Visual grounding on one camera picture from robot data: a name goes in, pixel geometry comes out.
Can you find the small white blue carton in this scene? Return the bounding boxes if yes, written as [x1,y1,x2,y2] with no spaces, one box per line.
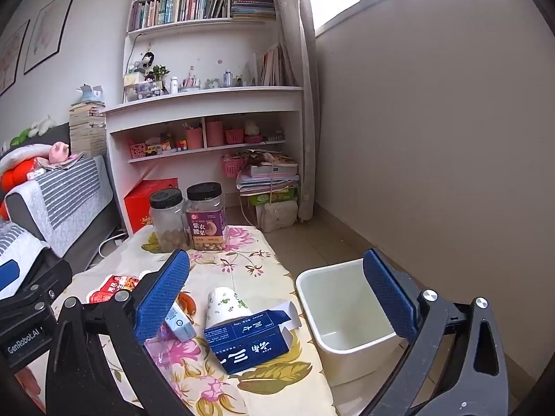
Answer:
[165,302,197,343]

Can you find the red snack wrapper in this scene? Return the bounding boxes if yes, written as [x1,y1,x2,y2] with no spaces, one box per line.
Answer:
[87,275,139,303]

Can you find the floral paper cup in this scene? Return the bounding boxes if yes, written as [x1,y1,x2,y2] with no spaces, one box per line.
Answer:
[205,286,252,329]

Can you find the blue cardboard box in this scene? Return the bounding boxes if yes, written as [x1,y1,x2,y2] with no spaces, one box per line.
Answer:
[204,302,301,375]

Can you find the white plastic trash bin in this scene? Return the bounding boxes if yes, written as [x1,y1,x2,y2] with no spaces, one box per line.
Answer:
[296,259,401,387]

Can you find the grey sofa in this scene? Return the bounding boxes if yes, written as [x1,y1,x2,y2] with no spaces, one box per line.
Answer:
[0,123,122,278]

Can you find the floral tablecloth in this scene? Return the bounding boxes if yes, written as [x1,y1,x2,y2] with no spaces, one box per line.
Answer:
[53,225,338,415]

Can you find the striped quilted sofa cover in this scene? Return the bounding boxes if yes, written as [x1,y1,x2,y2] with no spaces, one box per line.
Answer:
[6,156,113,257]

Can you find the orange cushion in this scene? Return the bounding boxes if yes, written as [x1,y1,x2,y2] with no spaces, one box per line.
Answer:
[1,158,35,193]

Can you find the clear jar black lid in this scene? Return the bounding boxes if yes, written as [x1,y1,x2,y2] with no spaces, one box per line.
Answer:
[148,188,189,253]

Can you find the red gift box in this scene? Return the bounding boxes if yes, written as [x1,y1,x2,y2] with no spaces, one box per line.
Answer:
[124,177,178,233]

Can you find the purple label nut jar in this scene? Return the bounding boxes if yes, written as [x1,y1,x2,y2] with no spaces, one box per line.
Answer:
[185,182,228,251]

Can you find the pink plush toy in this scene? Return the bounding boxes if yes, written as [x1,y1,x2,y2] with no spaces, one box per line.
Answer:
[48,141,70,164]

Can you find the green tissue box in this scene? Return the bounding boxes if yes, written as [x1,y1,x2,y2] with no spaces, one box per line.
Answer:
[247,187,297,206]

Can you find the pink hanging basket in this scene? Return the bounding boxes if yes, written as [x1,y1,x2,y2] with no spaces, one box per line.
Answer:
[222,155,245,179]

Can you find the tall book stack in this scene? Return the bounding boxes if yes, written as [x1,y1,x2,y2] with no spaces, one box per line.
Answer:
[69,102,107,158]

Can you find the pink pen holder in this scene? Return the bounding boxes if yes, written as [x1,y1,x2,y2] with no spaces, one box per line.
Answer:
[185,128,203,150]
[206,120,225,147]

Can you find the white bookshelf unit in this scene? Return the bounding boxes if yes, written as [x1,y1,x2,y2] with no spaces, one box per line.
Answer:
[104,0,306,214]

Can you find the beige curtain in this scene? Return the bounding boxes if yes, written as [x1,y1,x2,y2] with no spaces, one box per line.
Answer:
[268,0,322,223]

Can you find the white power cable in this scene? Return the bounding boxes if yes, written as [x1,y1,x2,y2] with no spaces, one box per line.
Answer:
[97,229,129,259]

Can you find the framed wall picture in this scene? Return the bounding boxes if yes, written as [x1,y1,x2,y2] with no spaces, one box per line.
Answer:
[24,0,74,74]
[0,20,30,95]

